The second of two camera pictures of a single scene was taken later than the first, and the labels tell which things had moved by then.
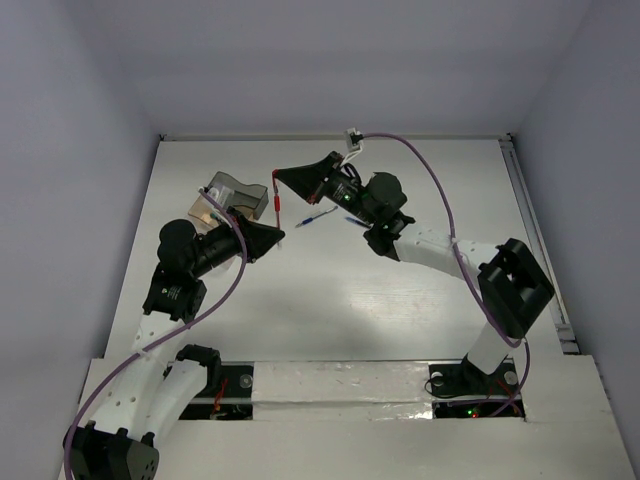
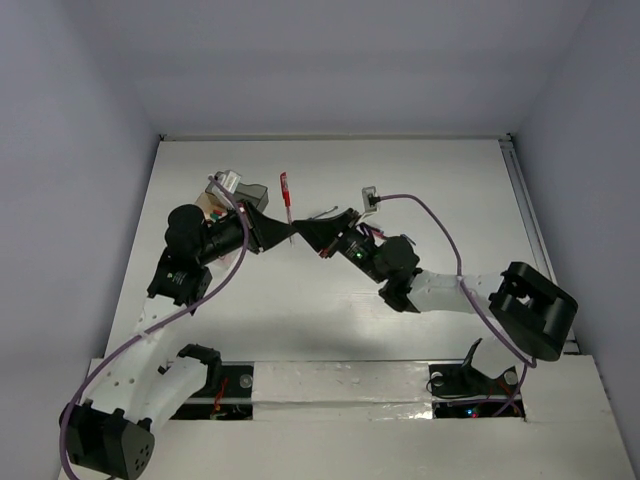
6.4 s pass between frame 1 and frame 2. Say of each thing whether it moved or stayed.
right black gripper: moved
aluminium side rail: stayed
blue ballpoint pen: stayed
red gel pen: moved
